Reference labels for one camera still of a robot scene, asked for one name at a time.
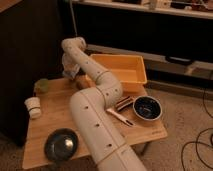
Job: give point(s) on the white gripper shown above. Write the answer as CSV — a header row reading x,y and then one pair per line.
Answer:
x,y
70,68

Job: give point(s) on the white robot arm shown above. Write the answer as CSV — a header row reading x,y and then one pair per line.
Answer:
x,y
88,106

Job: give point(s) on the green plastic cup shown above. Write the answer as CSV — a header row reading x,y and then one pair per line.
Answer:
x,y
41,86

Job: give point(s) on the white ribbed cup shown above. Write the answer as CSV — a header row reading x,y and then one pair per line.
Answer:
x,y
33,107

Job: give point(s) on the wooden table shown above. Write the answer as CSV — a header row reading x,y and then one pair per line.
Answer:
x,y
56,115

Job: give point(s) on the yellow plastic bin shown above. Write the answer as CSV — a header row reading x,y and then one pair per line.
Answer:
x,y
129,69

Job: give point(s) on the dark striped block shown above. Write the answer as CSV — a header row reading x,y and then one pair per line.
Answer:
x,y
125,102

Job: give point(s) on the dark blue ceramic bowl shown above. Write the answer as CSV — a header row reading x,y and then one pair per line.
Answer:
x,y
147,108

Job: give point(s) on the wooden shelf unit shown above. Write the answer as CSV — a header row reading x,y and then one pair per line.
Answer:
x,y
179,48

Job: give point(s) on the white handled fork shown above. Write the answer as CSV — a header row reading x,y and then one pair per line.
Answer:
x,y
120,117

